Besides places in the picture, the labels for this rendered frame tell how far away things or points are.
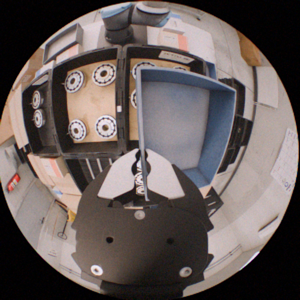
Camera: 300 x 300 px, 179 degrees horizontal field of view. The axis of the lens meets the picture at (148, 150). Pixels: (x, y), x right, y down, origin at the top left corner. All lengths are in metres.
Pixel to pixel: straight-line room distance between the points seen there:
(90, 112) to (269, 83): 3.21
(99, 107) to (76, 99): 0.13
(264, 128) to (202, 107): 2.85
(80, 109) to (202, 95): 0.45
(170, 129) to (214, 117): 0.09
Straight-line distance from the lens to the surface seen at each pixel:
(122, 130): 0.32
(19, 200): 3.30
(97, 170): 0.58
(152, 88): 0.17
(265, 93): 3.03
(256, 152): 3.11
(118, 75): 0.33
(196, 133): 0.21
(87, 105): 0.46
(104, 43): 0.63
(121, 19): 0.50
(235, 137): 1.56
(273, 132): 2.96
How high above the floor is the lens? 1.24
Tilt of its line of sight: 60 degrees down
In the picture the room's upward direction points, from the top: 165 degrees clockwise
